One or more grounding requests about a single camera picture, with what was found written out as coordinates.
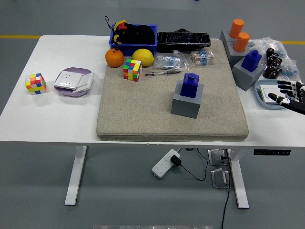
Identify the white switch panel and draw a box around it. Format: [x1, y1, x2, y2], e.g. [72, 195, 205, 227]
[259, 84, 286, 104]
[72, 73, 94, 94]

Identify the orange cylinder seal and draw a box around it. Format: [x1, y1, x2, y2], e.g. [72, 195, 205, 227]
[233, 32, 251, 52]
[229, 19, 245, 39]

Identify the clear bag of blue parts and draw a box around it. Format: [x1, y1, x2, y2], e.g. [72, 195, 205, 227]
[247, 36, 300, 81]

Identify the black table control panel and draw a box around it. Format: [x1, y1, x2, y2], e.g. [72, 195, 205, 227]
[253, 149, 292, 156]

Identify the light blue tray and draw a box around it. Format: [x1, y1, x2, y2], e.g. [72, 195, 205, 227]
[254, 79, 296, 110]

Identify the black plug adapter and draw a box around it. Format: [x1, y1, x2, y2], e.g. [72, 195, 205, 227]
[169, 155, 182, 167]

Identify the blue square seal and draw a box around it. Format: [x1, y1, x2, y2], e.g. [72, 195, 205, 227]
[180, 73, 200, 99]
[241, 50, 263, 72]

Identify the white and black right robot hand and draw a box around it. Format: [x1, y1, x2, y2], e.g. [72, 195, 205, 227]
[267, 80, 305, 114]

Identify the grey cube seal holder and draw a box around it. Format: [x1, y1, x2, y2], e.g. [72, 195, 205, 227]
[171, 82, 205, 119]
[225, 40, 251, 70]
[219, 29, 239, 43]
[232, 57, 266, 92]

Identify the blue plastic bin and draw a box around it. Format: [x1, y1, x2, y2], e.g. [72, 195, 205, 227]
[109, 23, 158, 57]

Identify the white wall socket panel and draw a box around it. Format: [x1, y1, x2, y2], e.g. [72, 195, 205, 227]
[53, 71, 83, 90]

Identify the yellow lemon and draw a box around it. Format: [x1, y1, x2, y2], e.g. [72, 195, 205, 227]
[132, 48, 155, 67]

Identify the white table leg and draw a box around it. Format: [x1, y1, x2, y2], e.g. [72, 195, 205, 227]
[64, 146, 88, 206]
[227, 149, 250, 210]

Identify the white power strip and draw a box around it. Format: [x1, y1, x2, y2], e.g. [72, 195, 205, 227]
[152, 149, 181, 178]

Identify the clear bag of brown resistors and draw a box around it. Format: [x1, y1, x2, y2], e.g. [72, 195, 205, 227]
[189, 50, 215, 66]

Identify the clear bag of blue resistors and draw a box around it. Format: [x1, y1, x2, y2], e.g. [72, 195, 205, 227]
[153, 52, 190, 72]

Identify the metal foot pedal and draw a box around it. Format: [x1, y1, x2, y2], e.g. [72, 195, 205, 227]
[208, 148, 229, 167]
[210, 167, 231, 189]

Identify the orange fruit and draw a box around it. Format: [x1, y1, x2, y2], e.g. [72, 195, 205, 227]
[105, 48, 124, 68]

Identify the black pouch with yellow trim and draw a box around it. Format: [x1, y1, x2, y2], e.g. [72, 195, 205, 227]
[104, 15, 156, 46]

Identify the purple plate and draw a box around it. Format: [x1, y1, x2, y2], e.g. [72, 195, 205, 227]
[54, 67, 94, 97]

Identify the black adapter cable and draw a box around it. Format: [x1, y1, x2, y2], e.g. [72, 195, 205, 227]
[178, 147, 209, 181]

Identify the grey ballpoint pen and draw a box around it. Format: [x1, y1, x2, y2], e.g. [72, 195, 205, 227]
[145, 70, 182, 77]

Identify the colourful puzzle cube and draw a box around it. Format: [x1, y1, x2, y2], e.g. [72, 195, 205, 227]
[122, 58, 142, 83]
[25, 73, 47, 96]

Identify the grey-brown mat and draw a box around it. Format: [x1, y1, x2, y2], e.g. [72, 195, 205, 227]
[96, 39, 249, 142]

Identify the long black floor cable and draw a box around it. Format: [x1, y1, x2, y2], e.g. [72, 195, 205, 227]
[220, 155, 233, 229]

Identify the black wrapped keyboard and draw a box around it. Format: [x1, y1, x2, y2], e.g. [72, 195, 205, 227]
[156, 28, 212, 53]

